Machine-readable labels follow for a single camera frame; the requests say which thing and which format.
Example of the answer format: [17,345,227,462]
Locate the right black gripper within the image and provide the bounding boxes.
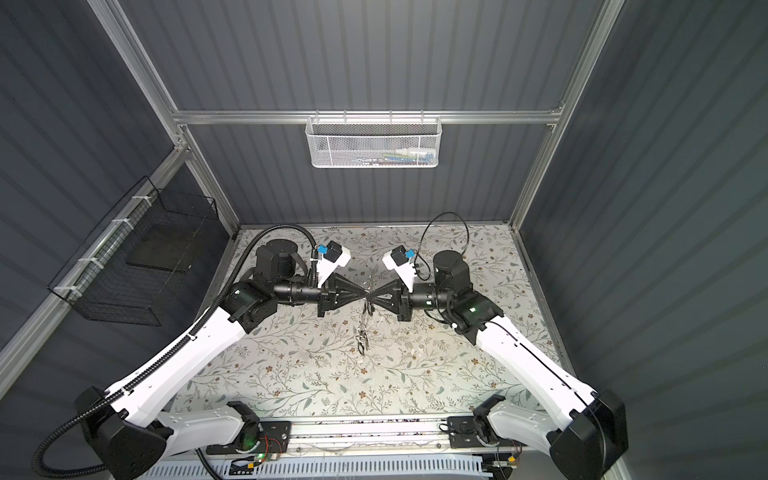
[368,277,451,322]

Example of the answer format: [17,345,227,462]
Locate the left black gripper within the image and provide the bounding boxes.
[274,274,367,319]

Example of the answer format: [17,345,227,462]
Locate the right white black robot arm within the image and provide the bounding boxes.
[368,246,629,479]

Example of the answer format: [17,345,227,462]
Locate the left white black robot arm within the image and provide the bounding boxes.
[77,239,366,479]

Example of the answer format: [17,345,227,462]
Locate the markers in white basket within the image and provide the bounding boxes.
[352,147,438,167]

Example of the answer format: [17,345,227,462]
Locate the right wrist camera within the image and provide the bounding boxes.
[382,245,417,293]

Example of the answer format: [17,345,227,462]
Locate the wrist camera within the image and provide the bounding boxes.
[316,241,351,288]
[382,245,417,293]

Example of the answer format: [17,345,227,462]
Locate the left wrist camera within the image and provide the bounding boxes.
[316,241,351,288]

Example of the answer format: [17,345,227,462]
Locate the thin black camera cable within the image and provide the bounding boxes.
[415,211,470,280]

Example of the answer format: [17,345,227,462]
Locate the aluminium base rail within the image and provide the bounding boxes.
[137,410,541,460]

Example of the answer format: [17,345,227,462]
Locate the white wire mesh basket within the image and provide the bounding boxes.
[305,118,443,169]

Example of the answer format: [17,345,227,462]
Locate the white slotted cable duct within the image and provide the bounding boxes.
[140,454,493,480]

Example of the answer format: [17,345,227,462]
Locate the black wire mesh basket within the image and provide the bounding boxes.
[48,178,220,327]

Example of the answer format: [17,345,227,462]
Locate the black corrugated cable conduit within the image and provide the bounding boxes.
[31,224,319,479]

